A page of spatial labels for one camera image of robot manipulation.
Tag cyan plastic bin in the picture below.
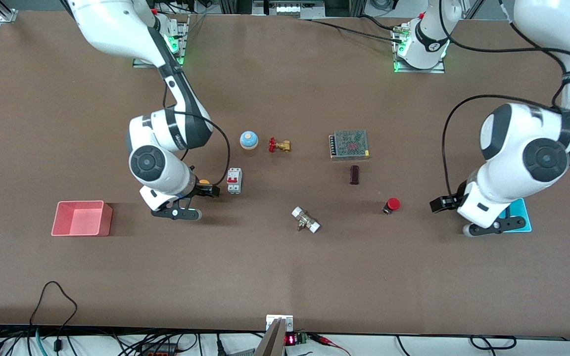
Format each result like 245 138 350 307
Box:
499 198 532 233

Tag pink plastic bin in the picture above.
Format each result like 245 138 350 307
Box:
51 200 113 237

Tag metal fitting white caps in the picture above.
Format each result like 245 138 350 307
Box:
291 206 321 234

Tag metal mesh power supply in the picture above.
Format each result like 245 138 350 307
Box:
329 130 371 161

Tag red clip lead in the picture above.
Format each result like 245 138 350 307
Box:
309 334 351 356

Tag aluminium corner profile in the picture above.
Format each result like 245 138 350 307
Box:
0 0 19 23

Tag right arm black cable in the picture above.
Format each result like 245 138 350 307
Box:
163 84 232 189

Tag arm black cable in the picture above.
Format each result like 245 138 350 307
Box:
163 84 232 189
436 0 570 199

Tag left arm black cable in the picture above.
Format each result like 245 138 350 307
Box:
436 0 570 199

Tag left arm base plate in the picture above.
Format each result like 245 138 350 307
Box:
393 24 446 74

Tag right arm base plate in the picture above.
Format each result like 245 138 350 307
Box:
133 14 190 69

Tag black looped table cable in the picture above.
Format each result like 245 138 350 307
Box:
29 281 78 353

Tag silver mount bracket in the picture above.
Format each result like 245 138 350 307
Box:
266 314 294 332

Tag aluminium camera mount profile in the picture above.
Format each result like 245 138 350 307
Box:
254 318 286 356

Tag black cable to base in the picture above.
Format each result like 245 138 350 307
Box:
299 15 405 44

